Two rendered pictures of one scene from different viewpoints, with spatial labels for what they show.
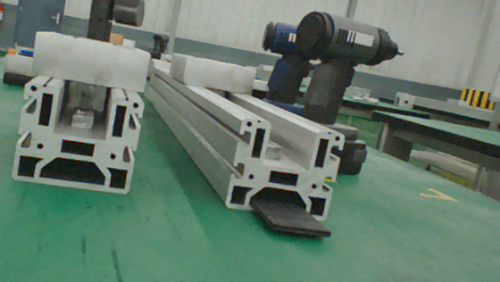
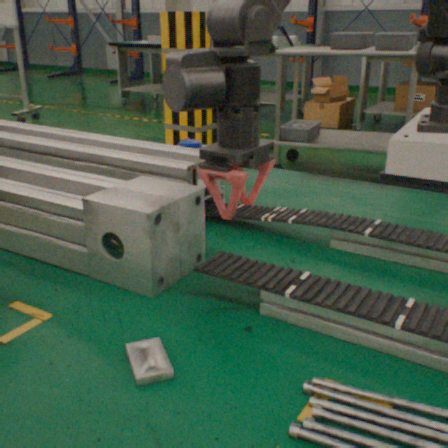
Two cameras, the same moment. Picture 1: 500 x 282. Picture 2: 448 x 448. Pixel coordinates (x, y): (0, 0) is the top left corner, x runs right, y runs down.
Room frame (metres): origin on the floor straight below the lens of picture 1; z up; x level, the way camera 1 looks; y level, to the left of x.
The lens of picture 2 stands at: (1.73, -0.29, 1.05)
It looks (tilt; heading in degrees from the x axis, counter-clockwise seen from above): 21 degrees down; 132
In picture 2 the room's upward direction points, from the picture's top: straight up
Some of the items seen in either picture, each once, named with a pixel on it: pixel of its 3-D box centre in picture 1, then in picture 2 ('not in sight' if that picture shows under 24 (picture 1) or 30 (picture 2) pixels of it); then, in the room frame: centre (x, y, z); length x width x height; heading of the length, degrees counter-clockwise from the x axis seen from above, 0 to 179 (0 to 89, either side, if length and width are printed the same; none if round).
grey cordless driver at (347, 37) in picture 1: (345, 96); not in sight; (0.77, -0.23, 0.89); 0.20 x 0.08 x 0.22; 121
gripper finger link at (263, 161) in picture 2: not in sight; (242, 179); (1.27, 0.26, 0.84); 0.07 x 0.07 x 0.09; 11
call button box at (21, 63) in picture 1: (31, 70); not in sight; (1.08, 0.33, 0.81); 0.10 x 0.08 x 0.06; 101
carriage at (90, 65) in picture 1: (90, 70); not in sight; (0.58, 0.11, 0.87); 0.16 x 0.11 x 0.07; 11
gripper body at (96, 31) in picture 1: (98, 34); (238, 131); (1.27, 0.24, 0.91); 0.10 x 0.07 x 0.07; 101
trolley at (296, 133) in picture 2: not in sight; (339, 103); (-0.18, 3.02, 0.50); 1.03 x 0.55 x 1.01; 22
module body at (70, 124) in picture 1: (88, 89); (22, 153); (0.83, 0.16, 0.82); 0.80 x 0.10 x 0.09; 11
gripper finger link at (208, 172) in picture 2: not in sight; (231, 184); (1.28, 0.23, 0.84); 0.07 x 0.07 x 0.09; 11
